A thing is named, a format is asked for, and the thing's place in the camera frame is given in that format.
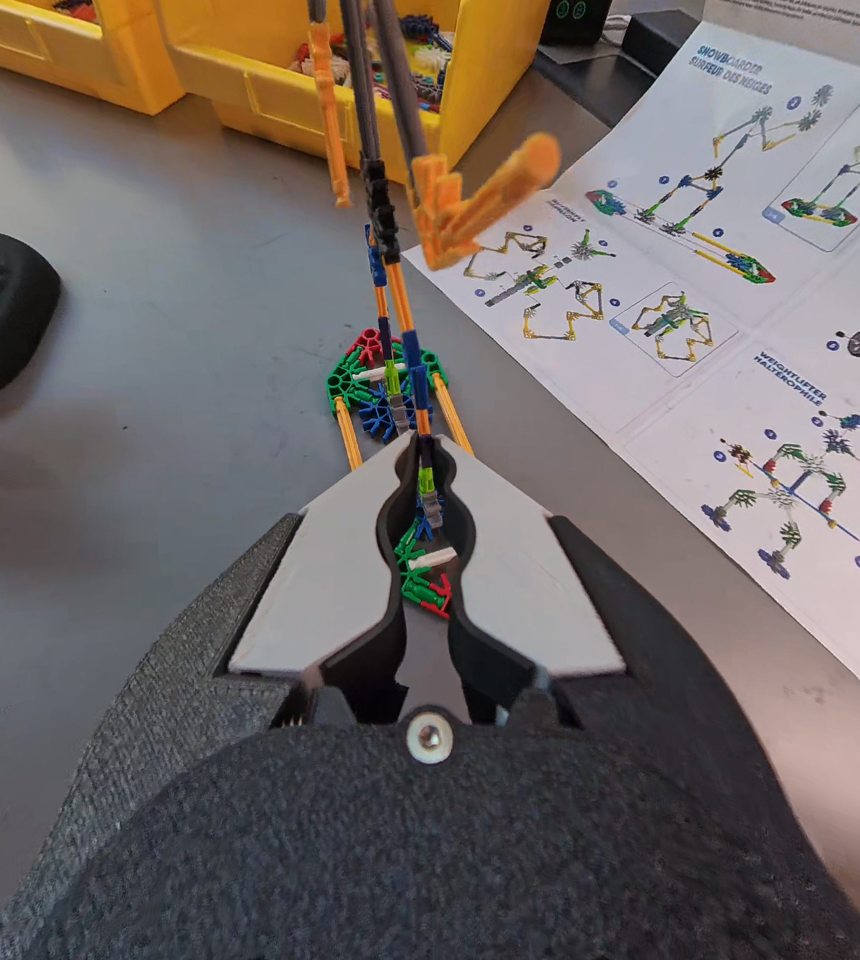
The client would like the black power adapter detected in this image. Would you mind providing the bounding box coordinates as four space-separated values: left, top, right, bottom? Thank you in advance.
619 9 702 78

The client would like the small yellow parts bin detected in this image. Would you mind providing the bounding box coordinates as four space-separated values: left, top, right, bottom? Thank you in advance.
0 0 189 116

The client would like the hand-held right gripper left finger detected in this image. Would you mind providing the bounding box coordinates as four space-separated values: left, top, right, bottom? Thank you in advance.
227 431 425 675

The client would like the large yellow parts bin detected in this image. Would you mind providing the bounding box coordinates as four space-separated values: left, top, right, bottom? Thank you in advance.
154 0 552 186

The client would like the connector assembly with yellow rods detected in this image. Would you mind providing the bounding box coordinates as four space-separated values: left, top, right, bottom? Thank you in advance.
325 327 451 441

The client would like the multicolour rod connector toy figure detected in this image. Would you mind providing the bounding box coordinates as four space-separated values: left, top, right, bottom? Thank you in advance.
306 0 562 526

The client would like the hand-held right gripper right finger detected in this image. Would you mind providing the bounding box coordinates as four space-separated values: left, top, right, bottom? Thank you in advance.
433 433 626 675

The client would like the small black device green display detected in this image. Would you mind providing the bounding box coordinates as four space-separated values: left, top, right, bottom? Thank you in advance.
541 0 616 48

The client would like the white instruction sheet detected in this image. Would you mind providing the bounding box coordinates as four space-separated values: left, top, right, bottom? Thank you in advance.
402 0 860 725

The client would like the green fan-shaped connector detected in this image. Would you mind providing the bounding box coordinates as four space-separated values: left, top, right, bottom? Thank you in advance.
394 525 431 579

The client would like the long yellow rod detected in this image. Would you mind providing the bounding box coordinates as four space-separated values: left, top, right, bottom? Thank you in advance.
430 372 476 457
334 397 365 472

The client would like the pile of toy parts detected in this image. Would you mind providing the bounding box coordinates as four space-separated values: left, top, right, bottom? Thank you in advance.
291 11 461 114

